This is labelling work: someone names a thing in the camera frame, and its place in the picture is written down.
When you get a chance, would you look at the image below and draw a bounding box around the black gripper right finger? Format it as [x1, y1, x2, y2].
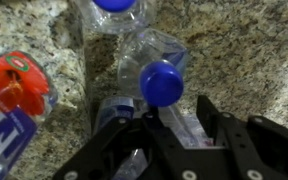
[196, 95, 288, 180]

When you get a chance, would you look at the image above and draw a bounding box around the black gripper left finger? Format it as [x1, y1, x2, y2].
[52, 106, 172, 180]

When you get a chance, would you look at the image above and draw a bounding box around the small blue-cap water bottle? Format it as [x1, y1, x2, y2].
[93, 27, 215, 180]

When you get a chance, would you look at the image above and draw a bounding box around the small clear water bottle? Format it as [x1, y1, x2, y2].
[75, 0, 155, 34]

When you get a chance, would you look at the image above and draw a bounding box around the tall Fiji water bottle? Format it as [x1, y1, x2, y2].
[0, 50, 58, 180]

